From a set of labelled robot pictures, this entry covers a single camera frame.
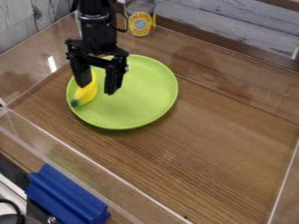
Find clear acrylic corner bracket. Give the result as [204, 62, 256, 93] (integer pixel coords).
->
[73, 10, 81, 36]

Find clear acrylic enclosure wall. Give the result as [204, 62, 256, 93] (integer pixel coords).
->
[0, 99, 192, 224]

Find green round plate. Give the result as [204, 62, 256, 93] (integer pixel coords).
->
[65, 54, 179, 130]

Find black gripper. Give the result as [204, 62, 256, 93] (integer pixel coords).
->
[65, 38, 128, 95]

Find yellow pineapple can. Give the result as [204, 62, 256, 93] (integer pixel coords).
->
[124, 0, 156, 38]

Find yellow toy banana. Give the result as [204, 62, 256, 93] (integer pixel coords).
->
[71, 71, 99, 107]

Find blue plastic clamp block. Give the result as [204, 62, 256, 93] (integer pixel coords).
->
[24, 164, 111, 224]

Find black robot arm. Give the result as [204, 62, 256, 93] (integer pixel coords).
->
[65, 0, 129, 95]

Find black cable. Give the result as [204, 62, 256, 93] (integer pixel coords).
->
[0, 199, 27, 224]

